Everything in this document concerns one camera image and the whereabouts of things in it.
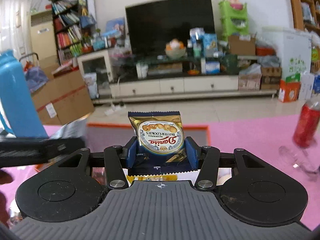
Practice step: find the black bookshelf with books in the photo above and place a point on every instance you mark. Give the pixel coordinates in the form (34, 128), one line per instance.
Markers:
(72, 28)

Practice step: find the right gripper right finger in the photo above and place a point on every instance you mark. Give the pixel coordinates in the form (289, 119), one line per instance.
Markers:
(205, 159)

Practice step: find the fruit bowl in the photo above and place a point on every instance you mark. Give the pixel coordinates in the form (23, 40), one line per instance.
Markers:
(175, 49)

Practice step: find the black television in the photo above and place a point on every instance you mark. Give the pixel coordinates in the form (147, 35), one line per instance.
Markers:
(152, 25)

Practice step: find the red soda can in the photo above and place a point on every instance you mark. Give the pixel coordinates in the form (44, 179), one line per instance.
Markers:
(307, 124)

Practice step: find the orange storage box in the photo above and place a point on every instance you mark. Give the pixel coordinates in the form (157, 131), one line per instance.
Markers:
(101, 136)

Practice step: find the blue thermos jug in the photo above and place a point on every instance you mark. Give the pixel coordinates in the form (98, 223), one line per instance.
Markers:
(19, 116)

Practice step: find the eyeglasses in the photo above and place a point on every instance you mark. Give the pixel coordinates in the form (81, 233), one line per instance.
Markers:
(299, 160)

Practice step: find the wooden shelf unit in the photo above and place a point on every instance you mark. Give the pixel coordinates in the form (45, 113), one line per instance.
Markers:
(306, 15)

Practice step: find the white chest freezer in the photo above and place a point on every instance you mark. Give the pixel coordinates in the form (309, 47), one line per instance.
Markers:
(293, 48)

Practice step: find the large cardboard box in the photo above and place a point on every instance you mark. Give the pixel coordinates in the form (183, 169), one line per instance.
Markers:
(63, 99)

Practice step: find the white TV cabinet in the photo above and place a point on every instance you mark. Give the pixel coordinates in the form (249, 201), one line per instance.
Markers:
(196, 87)

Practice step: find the green plastic rack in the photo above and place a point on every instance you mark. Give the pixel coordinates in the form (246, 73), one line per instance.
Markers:
(234, 18)

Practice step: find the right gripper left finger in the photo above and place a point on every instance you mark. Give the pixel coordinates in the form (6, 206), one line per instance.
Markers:
(116, 158)

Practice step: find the Danisa butter cookies pack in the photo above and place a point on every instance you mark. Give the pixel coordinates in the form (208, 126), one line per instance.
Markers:
(160, 136)

